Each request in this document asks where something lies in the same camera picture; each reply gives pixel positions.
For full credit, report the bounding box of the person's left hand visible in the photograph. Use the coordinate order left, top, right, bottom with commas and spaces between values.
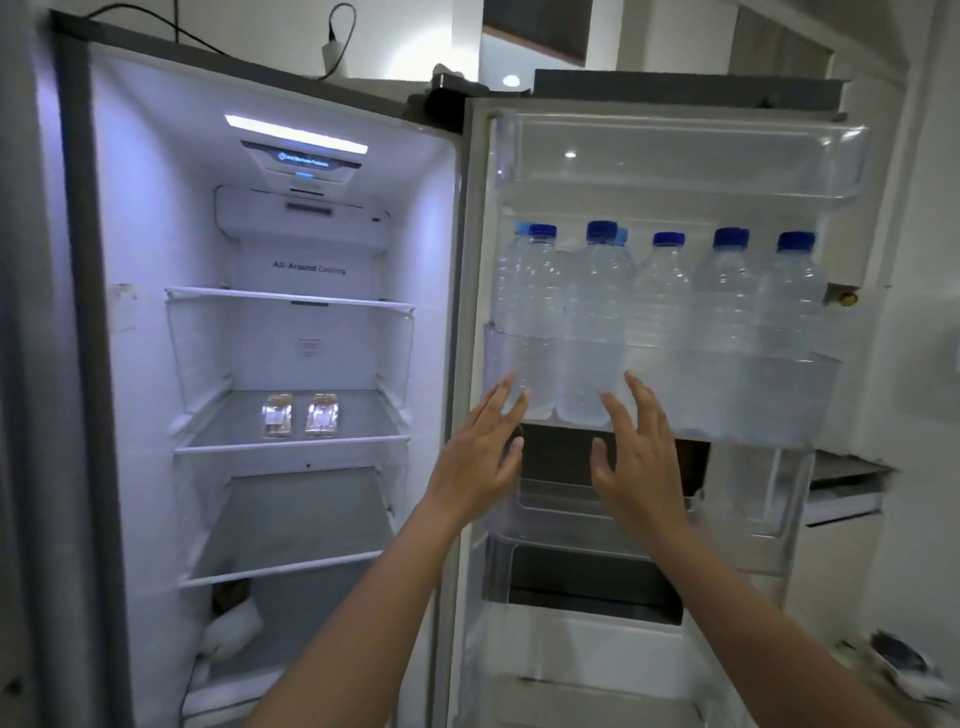
423, 371, 530, 530

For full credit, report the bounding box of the person's right hand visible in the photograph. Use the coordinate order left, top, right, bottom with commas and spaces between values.
590, 371, 695, 541

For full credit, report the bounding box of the clear plastic container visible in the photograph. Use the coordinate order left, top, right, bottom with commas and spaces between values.
260, 392, 295, 440
305, 392, 341, 439

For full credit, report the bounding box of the stainless steel double-door fridge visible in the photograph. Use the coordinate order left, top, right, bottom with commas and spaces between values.
0, 7, 875, 728

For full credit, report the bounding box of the refrigerator door with display panel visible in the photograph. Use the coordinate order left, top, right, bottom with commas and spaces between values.
0, 0, 58, 728

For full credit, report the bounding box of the person's left forearm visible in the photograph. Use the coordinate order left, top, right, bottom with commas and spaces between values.
243, 498, 481, 728

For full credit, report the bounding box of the person's right forearm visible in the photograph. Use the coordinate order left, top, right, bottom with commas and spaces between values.
648, 513, 913, 728

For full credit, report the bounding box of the clear refrigerator door bin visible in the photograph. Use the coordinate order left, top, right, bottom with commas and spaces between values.
482, 533, 688, 630
483, 323, 843, 450
479, 446, 815, 575
494, 108, 871, 204

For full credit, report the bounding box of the row of water bottles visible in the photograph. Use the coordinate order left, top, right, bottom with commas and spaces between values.
491, 219, 830, 429

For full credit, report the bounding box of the white plastic bag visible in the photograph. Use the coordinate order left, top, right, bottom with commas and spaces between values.
200, 599, 265, 663

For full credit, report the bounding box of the white charger with cable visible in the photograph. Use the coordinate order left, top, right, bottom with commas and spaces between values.
318, 2, 358, 80

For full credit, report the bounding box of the thin black cable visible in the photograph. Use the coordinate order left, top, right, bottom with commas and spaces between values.
86, 2, 226, 58

